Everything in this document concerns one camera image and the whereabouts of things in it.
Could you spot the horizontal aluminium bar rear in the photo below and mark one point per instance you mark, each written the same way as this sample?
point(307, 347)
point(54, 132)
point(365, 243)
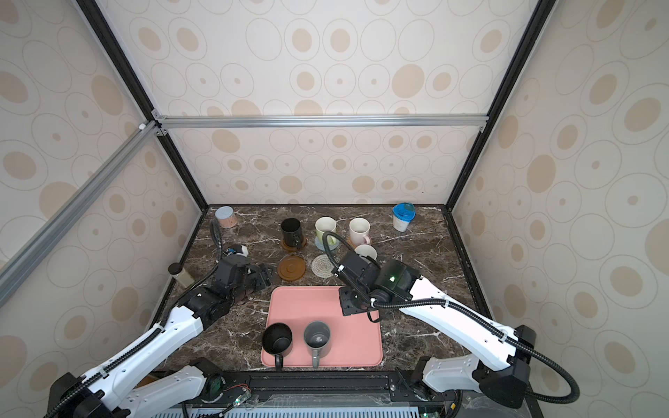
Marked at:
point(324, 121)

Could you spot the pink jar white lid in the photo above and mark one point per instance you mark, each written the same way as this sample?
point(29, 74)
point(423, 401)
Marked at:
point(226, 217)

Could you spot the blue handled white mug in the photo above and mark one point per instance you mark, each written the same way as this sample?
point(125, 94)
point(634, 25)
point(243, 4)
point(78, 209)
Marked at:
point(365, 250)

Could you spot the green handled white mug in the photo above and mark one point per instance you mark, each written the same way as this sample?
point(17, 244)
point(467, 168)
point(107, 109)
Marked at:
point(324, 225)

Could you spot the grey felt round coaster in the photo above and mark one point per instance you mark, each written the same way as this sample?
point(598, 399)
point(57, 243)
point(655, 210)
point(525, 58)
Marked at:
point(318, 244)

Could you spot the pink handled white mug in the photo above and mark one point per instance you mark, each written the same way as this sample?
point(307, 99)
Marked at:
point(359, 232)

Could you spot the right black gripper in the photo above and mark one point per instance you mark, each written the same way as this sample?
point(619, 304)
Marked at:
point(350, 300)

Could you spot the black mug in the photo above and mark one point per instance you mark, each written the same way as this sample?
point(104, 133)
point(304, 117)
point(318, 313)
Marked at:
point(277, 340)
point(291, 231)

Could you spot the dark brown wooden coaster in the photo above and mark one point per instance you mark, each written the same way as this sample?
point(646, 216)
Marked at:
point(295, 249)

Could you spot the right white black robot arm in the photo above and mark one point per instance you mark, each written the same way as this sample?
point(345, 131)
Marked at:
point(498, 363)

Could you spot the pink rectangular tray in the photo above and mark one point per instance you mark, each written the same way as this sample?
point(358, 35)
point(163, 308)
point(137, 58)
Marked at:
point(355, 340)

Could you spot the light brown wooden coaster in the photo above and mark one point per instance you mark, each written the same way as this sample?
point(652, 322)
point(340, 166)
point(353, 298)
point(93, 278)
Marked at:
point(291, 268)

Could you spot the grey mug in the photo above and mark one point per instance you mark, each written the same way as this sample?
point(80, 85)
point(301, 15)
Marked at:
point(317, 337)

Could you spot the white cup blue lid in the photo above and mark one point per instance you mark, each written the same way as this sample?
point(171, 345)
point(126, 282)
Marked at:
point(403, 214)

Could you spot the woven rattan round coaster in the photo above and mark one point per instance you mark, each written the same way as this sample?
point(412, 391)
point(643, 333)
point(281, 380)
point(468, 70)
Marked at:
point(350, 244)

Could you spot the diagonal aluminium bar left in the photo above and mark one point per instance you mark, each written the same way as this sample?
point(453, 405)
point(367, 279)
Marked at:
point(28, 258)

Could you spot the small bottle black cap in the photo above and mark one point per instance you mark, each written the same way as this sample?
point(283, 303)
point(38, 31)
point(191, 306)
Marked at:
point(179, 273)

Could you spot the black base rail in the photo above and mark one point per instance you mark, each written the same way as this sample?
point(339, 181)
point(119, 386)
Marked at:
point(202, 389)

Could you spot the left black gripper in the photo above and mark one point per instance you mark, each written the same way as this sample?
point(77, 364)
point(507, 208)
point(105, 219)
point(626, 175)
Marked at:
point(263, 274)

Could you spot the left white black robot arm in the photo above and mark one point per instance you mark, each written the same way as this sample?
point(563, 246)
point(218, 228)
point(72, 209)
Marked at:
point(141, 345)

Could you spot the white woven round coaster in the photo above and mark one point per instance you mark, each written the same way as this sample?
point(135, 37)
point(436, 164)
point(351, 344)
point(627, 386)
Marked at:
point(322, 267)

